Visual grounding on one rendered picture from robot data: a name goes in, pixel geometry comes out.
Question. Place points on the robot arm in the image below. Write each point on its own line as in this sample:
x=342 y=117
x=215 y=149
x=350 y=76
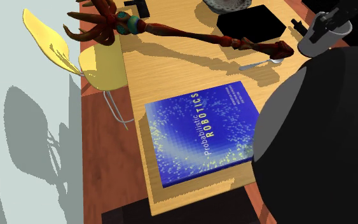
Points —
x=321 y=139

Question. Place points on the blue book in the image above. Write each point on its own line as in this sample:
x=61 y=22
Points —
x=197 y=133

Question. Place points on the light wooden table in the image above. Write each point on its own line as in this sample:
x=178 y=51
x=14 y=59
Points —
x=172 y=71

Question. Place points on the red-brown clawed toy staff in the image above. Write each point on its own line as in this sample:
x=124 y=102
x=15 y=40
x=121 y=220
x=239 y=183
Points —
x=178 y=31

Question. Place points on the yellow chair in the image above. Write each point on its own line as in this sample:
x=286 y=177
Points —
x=104 y=68

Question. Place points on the silver spoon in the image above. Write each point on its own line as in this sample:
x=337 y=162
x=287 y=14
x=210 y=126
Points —
x=253 y=65

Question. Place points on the black flat box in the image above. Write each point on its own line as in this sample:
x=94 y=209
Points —
x=250 y=24

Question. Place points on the grey patterned bowl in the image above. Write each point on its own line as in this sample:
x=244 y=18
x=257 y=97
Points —
x=225 y=6

